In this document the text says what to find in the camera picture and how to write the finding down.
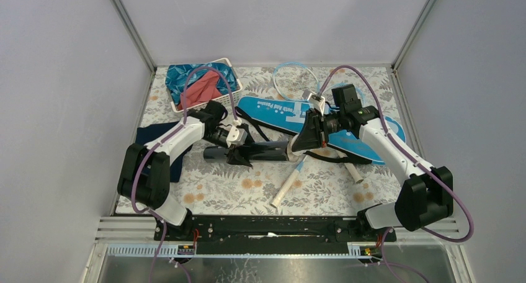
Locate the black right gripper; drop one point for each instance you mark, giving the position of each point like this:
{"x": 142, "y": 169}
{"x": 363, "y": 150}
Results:
{"x": 311, "y": 134}

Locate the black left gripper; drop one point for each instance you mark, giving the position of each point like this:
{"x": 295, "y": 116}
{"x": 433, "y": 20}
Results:
{"x": 236, "y": 158}

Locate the white plastic tube cap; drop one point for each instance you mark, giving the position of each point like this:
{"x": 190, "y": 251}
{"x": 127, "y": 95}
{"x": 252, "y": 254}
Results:
{"x": 293, "y": 156}

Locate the black shuttlecock tube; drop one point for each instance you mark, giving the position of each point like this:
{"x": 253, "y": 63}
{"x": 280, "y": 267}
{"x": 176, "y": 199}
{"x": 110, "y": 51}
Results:
{"x": 261, "y": 151}

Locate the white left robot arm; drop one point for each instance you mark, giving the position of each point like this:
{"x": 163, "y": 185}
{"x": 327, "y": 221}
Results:
{"x": 145, "y": 175}

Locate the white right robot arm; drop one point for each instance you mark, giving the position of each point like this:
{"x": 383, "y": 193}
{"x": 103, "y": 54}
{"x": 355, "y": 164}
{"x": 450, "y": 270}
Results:
{"x": 423, "y": 198}

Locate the floral patterned table mat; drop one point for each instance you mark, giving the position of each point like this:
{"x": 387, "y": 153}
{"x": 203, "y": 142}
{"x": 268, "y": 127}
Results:
{"x": 321, "y": 188}

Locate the blue racket cover bag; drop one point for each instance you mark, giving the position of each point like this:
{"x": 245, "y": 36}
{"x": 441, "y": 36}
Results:
{"x": 271, "y": 108}

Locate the salmon pink towel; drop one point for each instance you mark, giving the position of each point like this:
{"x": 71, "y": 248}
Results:
{"x": 201, "y": 91}

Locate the navy blue cloth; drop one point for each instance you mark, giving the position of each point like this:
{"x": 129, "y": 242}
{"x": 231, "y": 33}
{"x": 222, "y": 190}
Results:
{"x": 154, "y": 131}

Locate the teal leaf-patterned cloth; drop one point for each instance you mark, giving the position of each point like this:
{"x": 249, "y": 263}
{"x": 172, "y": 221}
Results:
{"x": 180, "y": 77}

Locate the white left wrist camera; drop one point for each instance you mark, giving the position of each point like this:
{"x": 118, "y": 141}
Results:
{"x": 236, "y": 136}

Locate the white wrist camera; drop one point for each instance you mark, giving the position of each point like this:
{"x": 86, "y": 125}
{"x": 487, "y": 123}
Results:
{"x": 316, "y": 102}
{"x": 236, "y": 136}

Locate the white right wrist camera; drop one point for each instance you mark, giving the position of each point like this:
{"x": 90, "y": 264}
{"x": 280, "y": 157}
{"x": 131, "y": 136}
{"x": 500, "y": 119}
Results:
{"x": 316, "y": 102}

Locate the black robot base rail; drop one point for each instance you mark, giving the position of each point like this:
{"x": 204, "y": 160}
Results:
{"x": 265, "y": 234}

